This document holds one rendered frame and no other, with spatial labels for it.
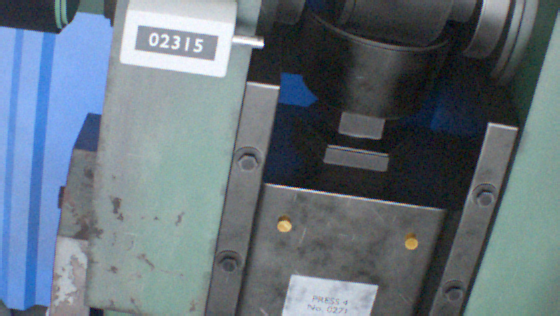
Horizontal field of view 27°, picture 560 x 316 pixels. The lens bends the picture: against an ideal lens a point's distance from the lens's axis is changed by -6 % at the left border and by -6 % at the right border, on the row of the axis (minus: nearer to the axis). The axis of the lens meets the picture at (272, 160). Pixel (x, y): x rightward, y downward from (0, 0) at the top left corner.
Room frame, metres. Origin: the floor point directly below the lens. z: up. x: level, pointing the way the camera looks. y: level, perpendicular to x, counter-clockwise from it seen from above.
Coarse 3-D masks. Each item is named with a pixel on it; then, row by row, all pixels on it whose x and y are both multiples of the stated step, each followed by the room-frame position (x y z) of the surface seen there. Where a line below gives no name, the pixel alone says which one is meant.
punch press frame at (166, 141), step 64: (128, 0) 0.71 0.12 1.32; (256, 0) 0.72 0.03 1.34; (512, 0) 0.80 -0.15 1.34; (128, 64) 0.71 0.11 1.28; (512, 64) 0.79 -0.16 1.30; (128, 128) 0.71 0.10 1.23; (192, 128) 0.72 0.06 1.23; (128, 192) 0.71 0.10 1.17; (192, 192) 0.72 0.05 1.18; (512, 192) 0.74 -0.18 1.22; (128, 256) 0.71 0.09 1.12; (192, 256) 0.72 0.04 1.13; (512, 256) 0.74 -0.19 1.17
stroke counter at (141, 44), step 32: (160, 0) 0.69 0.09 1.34; (192, 0) 0.70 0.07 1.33; (224, 0) 0.71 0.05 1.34; (128, 32) 0.67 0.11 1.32; (160, 32) 0.67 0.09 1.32; (192, 32) 0.68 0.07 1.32; (224, 32) 0.68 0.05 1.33; (160, 64) 0.68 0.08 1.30; (192, 64) 0.68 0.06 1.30; (224, 64) 0.68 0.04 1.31
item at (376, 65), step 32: (320, 0) 0.86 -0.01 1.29; (352, 0) 0.79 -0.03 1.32; (384, 0) 0.78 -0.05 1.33; (416, 0) 0.78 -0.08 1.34; (448, 0) 0.79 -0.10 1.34; (320, 32) 0.82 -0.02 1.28; (352, 32) 0.81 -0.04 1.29; (384, 32) 0.80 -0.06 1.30; (416, 32) 0.79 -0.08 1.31; (448, 32) 0.85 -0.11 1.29; (320, 64) 0.82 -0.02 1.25; (352, 64) 0.80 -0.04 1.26; (384, 64) 0.80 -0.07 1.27; (416, 64) 0.81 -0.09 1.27; (320, 96) 0.82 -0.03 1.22; (352, 96) 0.81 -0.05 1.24; (384, 96) 0.81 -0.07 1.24; (416, 96) 0.82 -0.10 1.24; (352, 128) 0.83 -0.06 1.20; (384, 128) 0.83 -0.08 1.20
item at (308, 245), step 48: (288, 144) 0.83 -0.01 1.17; (336, 144) 0.82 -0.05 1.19; (384, 144) 0.83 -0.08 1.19; (432, 144) 0.88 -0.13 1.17; (288, 192) 0.77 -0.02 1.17; (336, 192) 0.78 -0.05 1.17; (384, 192) 0.79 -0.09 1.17; (432, 192) 0.80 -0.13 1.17; (288, 240) 0.77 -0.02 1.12; (336, 240) 0.77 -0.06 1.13; (384, 240) 0.78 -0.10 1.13; (432, 240) 0.78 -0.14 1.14; (288, 288) 0.77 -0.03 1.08; (336, 288) 0.77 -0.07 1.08; (384, 288) 0.78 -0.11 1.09
